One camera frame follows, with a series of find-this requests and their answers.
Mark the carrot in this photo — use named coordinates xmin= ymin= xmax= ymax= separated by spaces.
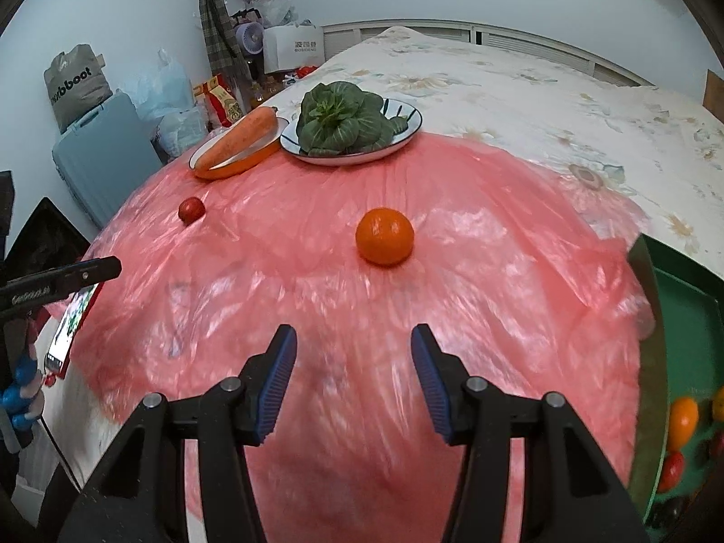
xmin=195 ymin=106 xmax=279 ymax=173

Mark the grey tote bag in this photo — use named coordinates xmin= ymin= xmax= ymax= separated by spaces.
xmin=44 ymin=43 xmax=114 ymax=133

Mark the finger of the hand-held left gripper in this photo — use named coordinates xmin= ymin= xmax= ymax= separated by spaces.
xmin=57 ymin=256 xmax=122 ymax=295

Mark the green tray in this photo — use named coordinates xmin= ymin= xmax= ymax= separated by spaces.
xmin=627 ymin=233 xmax=724 ymax=533

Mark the white plastic bag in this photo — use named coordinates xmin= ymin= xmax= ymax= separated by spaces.
xmin=157 ymin=107 xmax=209 ymax=158

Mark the white blue-rimmed plate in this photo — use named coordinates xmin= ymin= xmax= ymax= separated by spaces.
xmin=280 ymin=98 xmax=424 ymax=167

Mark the pink plastic sheet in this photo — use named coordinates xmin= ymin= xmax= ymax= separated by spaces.
xmin=42 ymin=131 xmax=660 ymax=543

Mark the light blue plastic bag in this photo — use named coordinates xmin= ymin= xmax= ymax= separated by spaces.
xmin=121 ymin=48 xmax=193 ymax=122

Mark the black cable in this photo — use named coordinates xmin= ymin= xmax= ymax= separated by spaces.
xmin=34 ymin=417 xmax=85 ymax=490

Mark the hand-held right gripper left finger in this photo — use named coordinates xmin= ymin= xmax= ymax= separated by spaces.
xmin=57 ymin=324 xmax=299 ymax=543

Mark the plaid coat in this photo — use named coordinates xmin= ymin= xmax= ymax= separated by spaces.
xmin=198 ymin=0 xmax=252 ymax=88

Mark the red yellow snack bag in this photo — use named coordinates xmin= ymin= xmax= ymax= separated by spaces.
xmin=193 ymin=75 xmax=245 ymax=128

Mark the orange plate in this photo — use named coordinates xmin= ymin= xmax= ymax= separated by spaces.
xmin=188 ymin=118 xmax=289 ymax=181

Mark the person's left hand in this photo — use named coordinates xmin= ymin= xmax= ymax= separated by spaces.
xmin=0 ymin=345 xmax=47 ymax=438

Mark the light blue suitcase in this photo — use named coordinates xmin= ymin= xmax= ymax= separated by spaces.
xmin=52 ymin=90 xmax=165 ymax=227

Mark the small dark plum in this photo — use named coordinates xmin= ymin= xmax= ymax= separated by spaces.
xmin=648 ymin=496 xmax=688 ymax=529

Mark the purple desk fan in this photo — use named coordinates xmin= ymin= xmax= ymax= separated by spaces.
xmin=233 ymin=23 xmax=266 ymax=56

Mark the bok choy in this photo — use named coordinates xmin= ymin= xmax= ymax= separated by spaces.
xmin=297 ymin=82 xmax=411 ymax=157

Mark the red smartphone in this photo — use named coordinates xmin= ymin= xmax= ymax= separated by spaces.
xmin=42 ymin=281 xmax=104 ymax=380

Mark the white paper bag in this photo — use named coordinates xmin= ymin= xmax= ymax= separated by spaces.
xmin=263 ymin=21 xmax=326 ymax=74

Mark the black bag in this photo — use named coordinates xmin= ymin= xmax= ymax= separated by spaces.
xmin=5 ymin=198 xmax=91 ymax=281

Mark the large orange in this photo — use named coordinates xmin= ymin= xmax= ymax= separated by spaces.
xmin=355 ymin=207 xmax=415 ymax=267

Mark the wooden headboard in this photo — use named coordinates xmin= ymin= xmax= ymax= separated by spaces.
xmin=704 ymin=68 xmax=724 ymax=108

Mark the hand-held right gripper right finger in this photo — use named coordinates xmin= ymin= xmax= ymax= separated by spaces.
xmin=410 ymin=324 xmax=651 ymax=543

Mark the white louvered radiator cover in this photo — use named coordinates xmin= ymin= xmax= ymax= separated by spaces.
xmin=321 ymin=18 xmax=657 ymax=88

